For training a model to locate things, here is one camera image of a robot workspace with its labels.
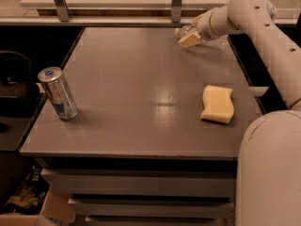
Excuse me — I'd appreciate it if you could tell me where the yellow sponge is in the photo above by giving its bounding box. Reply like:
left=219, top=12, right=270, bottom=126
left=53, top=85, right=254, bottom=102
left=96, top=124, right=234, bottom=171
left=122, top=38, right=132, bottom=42
left=200, top=85, right=234, bottom=124

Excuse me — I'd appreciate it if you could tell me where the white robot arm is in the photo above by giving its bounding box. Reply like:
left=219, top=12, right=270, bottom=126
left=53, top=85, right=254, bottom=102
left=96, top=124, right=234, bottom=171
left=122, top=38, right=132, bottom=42
left=176, top=0, right=301, bottom=226

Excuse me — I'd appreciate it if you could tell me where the middle metal bracket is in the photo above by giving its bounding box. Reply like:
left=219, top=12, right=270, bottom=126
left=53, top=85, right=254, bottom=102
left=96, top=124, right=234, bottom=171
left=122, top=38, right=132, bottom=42
left=170, top=0, right=182, bottom=23

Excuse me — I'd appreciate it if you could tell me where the black chair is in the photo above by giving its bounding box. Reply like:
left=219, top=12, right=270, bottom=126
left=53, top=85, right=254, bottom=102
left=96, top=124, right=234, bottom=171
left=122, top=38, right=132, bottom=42
left=0, top=50, right=40, bottom=117

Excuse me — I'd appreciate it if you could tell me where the silver blue redbull can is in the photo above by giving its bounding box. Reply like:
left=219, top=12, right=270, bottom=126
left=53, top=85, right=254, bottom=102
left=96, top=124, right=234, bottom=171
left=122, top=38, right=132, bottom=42
left=38, top=67, right=78, bottom=121

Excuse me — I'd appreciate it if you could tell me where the clear plastic water bottle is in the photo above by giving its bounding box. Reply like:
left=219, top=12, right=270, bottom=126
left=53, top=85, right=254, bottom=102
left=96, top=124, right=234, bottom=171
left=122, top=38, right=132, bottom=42
left=175, top=25, right=228, bottom=46

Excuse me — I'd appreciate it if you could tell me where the left metal bracket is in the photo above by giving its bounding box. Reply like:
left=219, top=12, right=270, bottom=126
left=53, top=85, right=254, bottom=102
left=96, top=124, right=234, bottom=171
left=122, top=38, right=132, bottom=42
left=54, top=0, right=70, bottom=22

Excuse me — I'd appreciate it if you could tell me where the grey drawer cabinet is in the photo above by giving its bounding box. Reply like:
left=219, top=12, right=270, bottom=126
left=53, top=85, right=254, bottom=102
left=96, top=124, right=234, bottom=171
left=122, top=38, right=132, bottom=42
left=22, top=28, right=260, bottom=226

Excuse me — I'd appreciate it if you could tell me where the cardboard box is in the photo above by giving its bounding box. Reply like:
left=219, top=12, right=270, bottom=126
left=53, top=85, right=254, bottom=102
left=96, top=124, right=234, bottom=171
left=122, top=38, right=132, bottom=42
left=0, top=186, right=77, bottom=226

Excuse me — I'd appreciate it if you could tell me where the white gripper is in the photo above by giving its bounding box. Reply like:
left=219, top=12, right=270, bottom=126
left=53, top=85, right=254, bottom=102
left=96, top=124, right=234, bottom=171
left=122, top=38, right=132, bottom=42
left=178, top=7, right=232, bottom=47

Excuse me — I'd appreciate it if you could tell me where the metal bracket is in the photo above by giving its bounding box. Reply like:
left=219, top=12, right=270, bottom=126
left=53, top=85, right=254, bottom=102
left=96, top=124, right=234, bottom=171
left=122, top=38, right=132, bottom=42
left=54, top=0, right=70, bottom=22
left=170, top=0, right=182, bottom=23

